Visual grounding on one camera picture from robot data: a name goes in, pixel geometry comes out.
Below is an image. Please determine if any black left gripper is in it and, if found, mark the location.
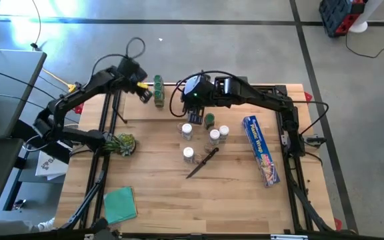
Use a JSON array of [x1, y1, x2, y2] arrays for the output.
[[134, 79, 153, 104]]

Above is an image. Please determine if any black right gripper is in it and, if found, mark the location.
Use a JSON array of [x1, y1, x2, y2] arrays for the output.
[[185, 105, 206, 127]]

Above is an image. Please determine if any succulent plant in black pot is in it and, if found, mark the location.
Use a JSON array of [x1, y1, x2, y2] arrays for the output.
[[104, 132, 139, 157]]

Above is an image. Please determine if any blue plastic wrap box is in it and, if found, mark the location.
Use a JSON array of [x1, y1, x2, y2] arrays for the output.
[[241, 115, 281, 188]]

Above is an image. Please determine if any green folded cloth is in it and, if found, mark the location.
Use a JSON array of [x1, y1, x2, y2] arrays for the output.
[[103, 185, 139, 225]]

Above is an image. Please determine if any white box with logo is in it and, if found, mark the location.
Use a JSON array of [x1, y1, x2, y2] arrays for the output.
[[34, 139, 71, 181]]

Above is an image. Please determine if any large grey desk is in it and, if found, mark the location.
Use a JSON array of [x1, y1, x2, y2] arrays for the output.
[[0, 48, 48, 139]]

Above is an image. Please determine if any silver metal plate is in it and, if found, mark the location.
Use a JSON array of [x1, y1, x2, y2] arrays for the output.
[[270, 235, 309, 240]]

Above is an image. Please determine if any white cloth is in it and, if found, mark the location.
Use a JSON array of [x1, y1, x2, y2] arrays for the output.
[[31, 218, 55, 233]]

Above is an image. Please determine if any metal caster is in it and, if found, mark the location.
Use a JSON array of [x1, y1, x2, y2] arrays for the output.
[[11, 199, 27, 211]]

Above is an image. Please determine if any dark blue red tool case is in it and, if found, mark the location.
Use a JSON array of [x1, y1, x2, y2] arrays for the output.
[[318, 0, 368, 37]]

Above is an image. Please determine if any white floor stand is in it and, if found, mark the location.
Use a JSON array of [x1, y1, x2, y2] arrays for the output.
[[348, 0, 384, 34]]

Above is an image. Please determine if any black-handled kitchen knife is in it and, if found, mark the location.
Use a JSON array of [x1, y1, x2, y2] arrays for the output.
[[185, 147, 220, 179]]

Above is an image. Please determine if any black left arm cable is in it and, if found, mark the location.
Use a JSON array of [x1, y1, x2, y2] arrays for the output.
[[91, 36, 146, 83]]

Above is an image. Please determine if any yellow cable with plug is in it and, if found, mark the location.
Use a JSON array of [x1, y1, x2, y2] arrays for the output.
[[41, 68, 83, 95]]

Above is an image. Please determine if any black floor cable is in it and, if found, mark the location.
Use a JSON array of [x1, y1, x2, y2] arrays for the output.
[[345, 31, 384, 59]]

